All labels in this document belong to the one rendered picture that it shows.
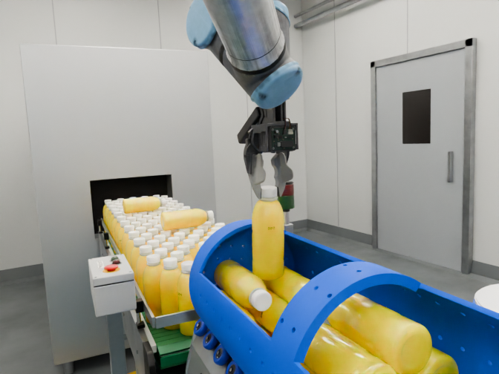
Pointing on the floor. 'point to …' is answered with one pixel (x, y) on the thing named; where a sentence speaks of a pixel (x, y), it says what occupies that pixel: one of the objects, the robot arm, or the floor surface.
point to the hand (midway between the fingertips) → (267, 191)
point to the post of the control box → (116, 343)
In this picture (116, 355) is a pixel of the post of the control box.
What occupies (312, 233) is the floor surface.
